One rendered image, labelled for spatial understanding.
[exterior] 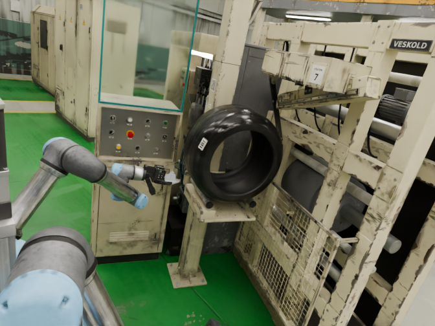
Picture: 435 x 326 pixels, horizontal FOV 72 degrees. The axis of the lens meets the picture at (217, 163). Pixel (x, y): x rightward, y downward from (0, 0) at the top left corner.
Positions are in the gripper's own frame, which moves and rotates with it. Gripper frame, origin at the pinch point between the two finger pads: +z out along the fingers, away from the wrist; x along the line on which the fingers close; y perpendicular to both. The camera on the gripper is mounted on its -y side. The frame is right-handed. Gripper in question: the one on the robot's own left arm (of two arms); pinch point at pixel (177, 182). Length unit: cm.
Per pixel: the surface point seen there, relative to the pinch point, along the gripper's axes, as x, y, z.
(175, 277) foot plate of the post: 30, -95, 32
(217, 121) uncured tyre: -6.5, 39.7, 9.6
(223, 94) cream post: 27, 51, 23
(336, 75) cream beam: -35, 78, 46
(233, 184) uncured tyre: 11.7, -1.3, 42.2
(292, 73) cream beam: -9, 74, 41
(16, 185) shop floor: 186, -113, -102
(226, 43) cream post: 27, 80, 15
